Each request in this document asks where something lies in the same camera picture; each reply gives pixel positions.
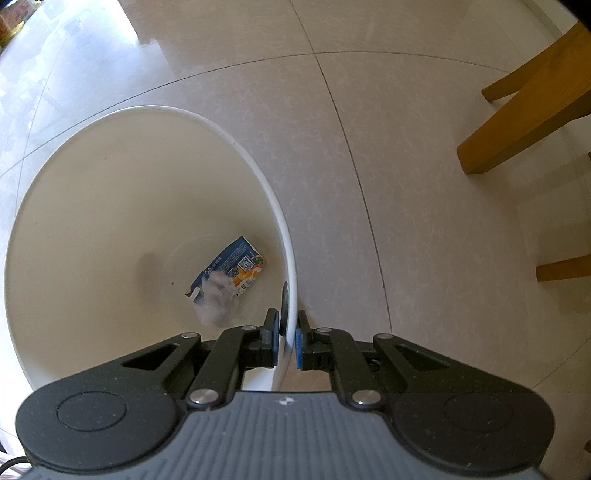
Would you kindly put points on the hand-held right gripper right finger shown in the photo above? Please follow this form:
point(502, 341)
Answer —
point(299, 350)

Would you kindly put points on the white plastic bin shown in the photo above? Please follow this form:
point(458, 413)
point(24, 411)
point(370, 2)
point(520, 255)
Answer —
point(115, 207)

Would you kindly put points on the blue snack wrapper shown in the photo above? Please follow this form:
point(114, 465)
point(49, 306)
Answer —
point(233, 261)

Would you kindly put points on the wooden chair legs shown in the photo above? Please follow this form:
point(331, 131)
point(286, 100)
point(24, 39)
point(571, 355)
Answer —
point(517, 115)

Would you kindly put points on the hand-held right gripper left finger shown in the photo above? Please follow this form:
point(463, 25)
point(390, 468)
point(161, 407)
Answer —
point(273, 339)

